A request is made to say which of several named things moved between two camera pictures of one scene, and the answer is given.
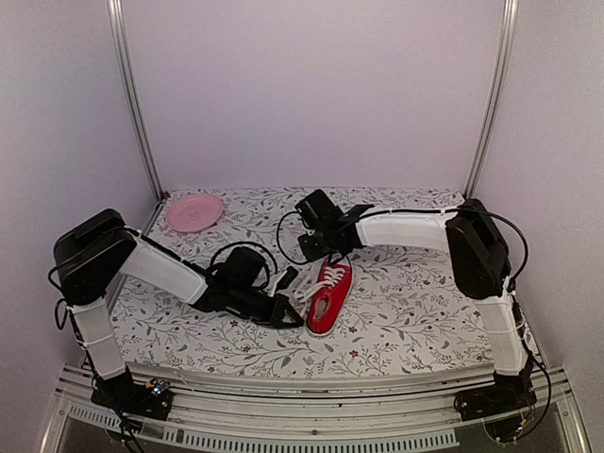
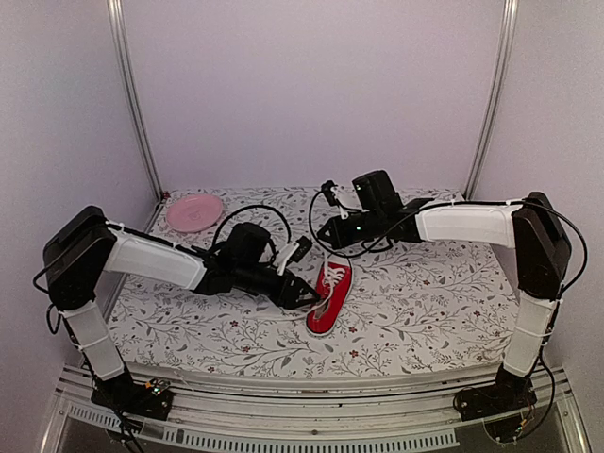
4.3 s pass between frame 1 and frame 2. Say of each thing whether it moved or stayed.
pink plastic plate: stayed
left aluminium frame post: stayed
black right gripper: moved
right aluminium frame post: stayed
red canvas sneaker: stayed
